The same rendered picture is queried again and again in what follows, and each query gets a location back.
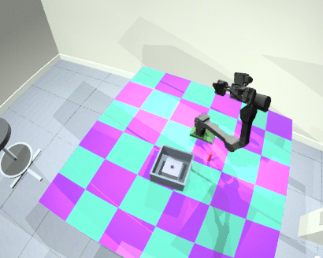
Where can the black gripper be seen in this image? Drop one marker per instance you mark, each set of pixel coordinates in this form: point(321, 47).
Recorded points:
point(243, 94)

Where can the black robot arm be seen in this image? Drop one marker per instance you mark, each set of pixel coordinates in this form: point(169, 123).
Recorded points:
point(247, 115)

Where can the white square plate with hole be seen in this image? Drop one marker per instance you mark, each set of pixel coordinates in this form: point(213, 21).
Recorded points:
point(172, 168)

